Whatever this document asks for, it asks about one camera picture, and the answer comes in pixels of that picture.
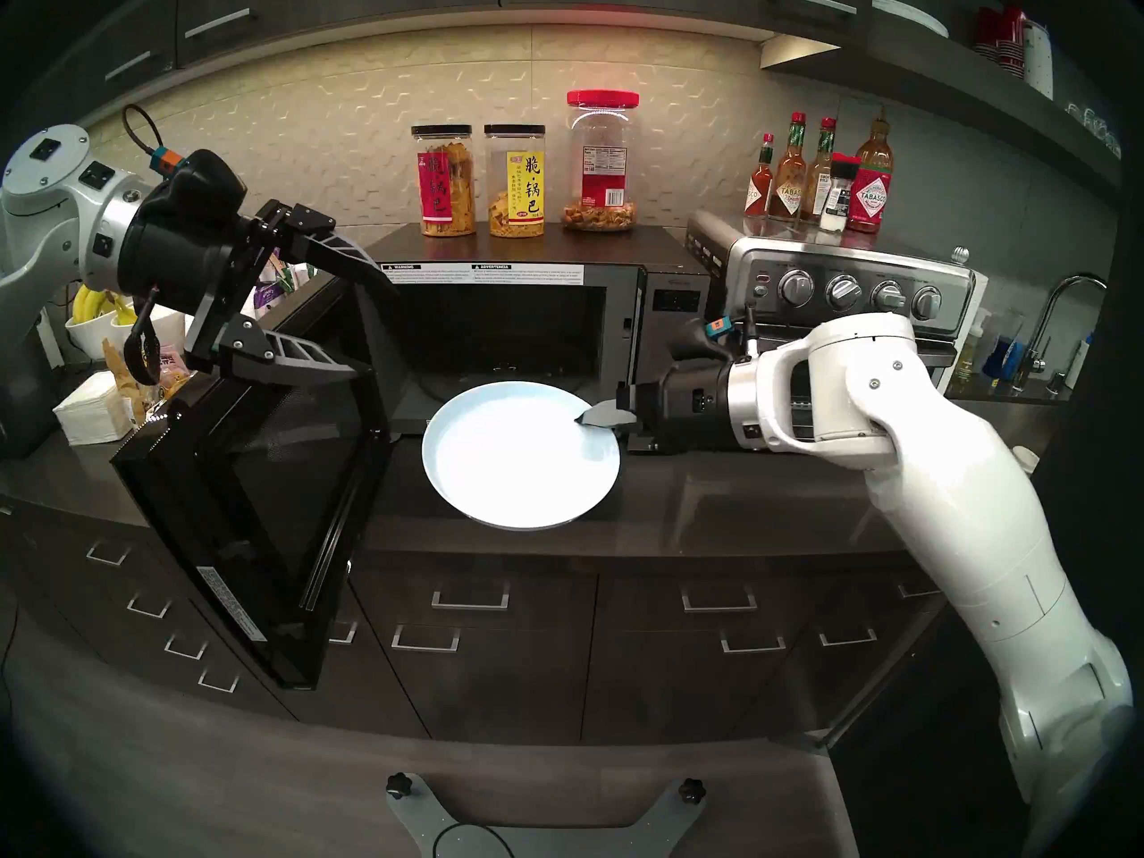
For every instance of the stack of white plates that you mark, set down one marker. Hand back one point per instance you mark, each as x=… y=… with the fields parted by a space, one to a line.
x=907 y=13

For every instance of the clear jar with red lid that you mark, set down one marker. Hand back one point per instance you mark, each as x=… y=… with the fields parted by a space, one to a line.
x=601 y=168

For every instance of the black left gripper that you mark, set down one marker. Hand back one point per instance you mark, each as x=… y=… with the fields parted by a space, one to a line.
x=179 y=266

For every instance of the stack of red cups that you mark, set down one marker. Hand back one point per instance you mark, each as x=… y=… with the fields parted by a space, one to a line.
x=1001 y=34

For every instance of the purple tea pouch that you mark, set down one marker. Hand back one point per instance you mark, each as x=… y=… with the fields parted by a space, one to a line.
x=266 y=298

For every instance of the white paper cup stack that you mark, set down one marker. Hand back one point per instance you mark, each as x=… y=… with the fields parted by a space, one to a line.
x=1038 y=61

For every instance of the chrome sink faucet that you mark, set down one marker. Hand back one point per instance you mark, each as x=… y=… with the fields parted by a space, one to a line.
x=1037 y=356

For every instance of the snack pack with yellow print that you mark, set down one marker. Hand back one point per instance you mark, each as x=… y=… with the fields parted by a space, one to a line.
x=170 y=365

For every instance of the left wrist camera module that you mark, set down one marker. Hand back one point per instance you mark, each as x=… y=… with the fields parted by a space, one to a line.
x=201 y=186

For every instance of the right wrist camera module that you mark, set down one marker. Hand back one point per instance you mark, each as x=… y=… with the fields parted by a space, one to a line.
x=702 y=342

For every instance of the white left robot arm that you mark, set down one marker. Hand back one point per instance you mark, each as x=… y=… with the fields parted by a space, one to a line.
x=54 y=213

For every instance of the brown sauce bottle red cap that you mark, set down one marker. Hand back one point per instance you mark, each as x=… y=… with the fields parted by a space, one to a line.
x=789 y=190

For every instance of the large white bowl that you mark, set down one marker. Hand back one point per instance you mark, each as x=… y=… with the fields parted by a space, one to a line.
x=170 y=329

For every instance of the spice shaker with red cap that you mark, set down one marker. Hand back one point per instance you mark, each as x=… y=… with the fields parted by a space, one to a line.
x=837 y=199

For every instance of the dark wall shelf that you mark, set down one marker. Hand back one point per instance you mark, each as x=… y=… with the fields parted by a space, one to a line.
x=938 y=79

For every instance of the sauce bottle with green neck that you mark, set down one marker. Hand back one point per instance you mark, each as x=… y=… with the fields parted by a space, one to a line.
x=818 y=164

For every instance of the clear soap pump bottle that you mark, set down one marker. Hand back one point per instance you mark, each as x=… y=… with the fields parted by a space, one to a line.
x=970 y=351

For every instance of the snack jar with yellow label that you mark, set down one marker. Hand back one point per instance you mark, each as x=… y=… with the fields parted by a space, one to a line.
x=516 y=186

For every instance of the light blue plate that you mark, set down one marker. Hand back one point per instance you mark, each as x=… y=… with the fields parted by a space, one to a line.
x=509 y=454

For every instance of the small red hot sauce bottle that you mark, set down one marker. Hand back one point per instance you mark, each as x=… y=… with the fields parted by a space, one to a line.
x=759 y=190

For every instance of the red cup with sachets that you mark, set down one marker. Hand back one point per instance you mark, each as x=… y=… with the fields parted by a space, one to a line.
x=290 y=275

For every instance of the row of clear glasses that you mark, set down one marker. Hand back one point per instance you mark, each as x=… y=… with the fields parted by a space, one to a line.
x=1095 y=125

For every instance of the yellow banana bunch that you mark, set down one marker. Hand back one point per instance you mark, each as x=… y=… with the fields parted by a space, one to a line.
x=85 y=304

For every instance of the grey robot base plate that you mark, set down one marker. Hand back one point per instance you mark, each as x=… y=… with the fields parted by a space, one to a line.
x=626 y=834

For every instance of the snack jar with red label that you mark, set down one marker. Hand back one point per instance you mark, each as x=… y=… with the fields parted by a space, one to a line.
x=444 y=186

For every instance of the large Tabasco sauce bottle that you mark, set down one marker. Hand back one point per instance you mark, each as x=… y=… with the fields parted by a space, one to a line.
x=871 y=195

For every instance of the pile of yellow snack packets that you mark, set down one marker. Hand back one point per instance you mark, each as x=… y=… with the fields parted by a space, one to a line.
x=183 y=390

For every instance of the white dish soap bottle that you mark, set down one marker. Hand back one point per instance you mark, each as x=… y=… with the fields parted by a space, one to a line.
x=1079 y=365

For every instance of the black glass microwave door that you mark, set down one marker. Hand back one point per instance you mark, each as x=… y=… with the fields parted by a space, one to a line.
x=268 y=508

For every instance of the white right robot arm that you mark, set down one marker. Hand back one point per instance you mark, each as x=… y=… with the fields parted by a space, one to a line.
x=965 y=508

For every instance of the dark lower cabinet unit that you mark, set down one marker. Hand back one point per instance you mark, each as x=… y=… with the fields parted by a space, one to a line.
x=509 y=686

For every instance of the stainless steel toaster oven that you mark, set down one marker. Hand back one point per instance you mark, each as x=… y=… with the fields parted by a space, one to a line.
x=751 y=257

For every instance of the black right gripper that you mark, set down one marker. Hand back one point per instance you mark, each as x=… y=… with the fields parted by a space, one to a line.
x=688 y=414

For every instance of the small white lid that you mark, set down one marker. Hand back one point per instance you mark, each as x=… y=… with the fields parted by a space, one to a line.
x=1030 y=458

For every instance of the silver toaster oven knob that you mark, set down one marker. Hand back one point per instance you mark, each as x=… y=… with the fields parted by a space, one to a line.
x=795 y=287
x=843 y=291
x=887 y=298
x=926 y=303

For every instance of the black star knob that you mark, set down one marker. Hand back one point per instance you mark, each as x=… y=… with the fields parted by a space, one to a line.
x=691 y=790
x=399 y=785

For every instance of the white napkin stack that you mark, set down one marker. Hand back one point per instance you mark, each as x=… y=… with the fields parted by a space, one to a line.
x=89 y=409

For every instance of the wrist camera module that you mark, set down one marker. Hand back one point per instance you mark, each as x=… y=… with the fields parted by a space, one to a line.
x=201 y=186
x=702 y=342

